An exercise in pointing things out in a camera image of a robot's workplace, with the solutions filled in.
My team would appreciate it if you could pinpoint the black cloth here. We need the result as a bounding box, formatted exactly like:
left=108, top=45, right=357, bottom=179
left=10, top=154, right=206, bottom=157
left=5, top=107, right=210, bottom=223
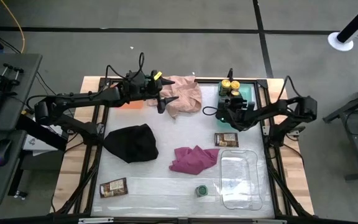
left=103, top=123, right=160, bottom=164

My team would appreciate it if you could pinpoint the black metal table frame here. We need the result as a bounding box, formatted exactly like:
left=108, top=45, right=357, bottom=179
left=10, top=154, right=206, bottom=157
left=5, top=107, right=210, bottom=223
left=53, top=76, right=315, bottom=218

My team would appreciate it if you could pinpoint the yellow cable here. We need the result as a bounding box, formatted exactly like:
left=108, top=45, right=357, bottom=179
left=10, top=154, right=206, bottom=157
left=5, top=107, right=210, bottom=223
left=0, top=0, right=26, bottom=54

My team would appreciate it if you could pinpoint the black computer mouse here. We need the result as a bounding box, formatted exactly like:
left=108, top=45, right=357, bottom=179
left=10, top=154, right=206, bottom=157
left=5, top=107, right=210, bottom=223
left=0, top=138, right=12, bottom=167

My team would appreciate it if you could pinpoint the black and white pole stand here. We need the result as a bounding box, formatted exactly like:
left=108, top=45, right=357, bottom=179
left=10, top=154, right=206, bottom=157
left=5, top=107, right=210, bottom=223
left=327, top=0, right=358, bottom=52

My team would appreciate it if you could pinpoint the grey desk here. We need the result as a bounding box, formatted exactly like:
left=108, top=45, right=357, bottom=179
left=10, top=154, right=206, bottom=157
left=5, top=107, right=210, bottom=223
left=0, top=52, right=43, bottom=208

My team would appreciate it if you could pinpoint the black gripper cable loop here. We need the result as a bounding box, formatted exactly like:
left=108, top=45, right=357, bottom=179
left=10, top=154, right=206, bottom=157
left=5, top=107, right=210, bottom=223
left=202, top=105, right=222, bottom=116

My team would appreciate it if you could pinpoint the orange plastic bin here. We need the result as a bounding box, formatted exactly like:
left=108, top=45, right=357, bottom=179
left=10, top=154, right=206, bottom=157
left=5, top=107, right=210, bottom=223
left=112, top=83, right=145, bottom=110

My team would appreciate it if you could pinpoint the magenta cloth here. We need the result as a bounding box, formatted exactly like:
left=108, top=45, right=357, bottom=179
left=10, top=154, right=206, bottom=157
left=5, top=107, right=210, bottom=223
left=168, top=145, right=221, bottom=175

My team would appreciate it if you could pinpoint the green oregano spice jar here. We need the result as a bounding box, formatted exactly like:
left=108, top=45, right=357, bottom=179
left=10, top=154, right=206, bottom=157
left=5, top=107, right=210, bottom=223
left=195, top=184, right=209, bottom=198

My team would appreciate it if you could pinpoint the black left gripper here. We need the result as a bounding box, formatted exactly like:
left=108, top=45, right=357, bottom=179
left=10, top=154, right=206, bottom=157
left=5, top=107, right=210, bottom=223
left=119, top=70, right=180, bottom=114

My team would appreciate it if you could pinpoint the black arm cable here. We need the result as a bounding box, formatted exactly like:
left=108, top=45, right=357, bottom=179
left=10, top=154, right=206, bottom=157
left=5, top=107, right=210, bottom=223
left=104, top=52, right=145, bottom=82
left=278, top=75, right=303, bottom=100

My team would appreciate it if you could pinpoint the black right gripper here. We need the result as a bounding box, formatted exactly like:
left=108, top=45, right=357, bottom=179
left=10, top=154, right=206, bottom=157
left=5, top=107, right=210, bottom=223
left=216, top=96, right=256, bottom=131

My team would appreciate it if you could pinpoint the peach cloth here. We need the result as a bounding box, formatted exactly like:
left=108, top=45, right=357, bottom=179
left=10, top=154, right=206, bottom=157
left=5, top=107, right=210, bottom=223
left=146, top=75, right=203, bottom=119

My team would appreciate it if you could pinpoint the brown spice packet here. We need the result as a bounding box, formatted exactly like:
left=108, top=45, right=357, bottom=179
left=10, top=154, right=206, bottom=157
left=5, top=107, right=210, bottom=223
left=99, top=177, right=129, bottom=198
left=214, top=133, right=239, bottom=148

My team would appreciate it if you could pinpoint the black clamp stand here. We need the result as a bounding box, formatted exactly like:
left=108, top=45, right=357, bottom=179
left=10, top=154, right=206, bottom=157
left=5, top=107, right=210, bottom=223
left=0, top=63, right=24, bottom=94

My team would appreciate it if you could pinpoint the teal plastic bin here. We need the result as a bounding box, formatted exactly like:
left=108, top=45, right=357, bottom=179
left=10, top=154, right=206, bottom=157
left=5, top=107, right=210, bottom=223
left=218, top=81, right=257, bottom=129

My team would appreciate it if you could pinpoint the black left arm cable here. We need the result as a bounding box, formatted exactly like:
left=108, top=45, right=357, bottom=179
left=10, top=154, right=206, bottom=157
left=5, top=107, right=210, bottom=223
left=104, top=52, right=145, bottom=82

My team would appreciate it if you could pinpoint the clear plastic bin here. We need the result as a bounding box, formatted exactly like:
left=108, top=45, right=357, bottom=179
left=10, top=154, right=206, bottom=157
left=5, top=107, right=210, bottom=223
left=219, top=149, right=264, bottom=211

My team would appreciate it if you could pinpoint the white paper sheet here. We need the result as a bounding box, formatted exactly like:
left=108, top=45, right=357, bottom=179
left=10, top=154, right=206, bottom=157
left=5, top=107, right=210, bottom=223
left=22, top=133, right=65, bottom=156

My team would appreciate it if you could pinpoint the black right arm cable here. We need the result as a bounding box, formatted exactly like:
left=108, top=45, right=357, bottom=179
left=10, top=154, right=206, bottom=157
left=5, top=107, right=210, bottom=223
left=278, top=75, right=303, bottom=100

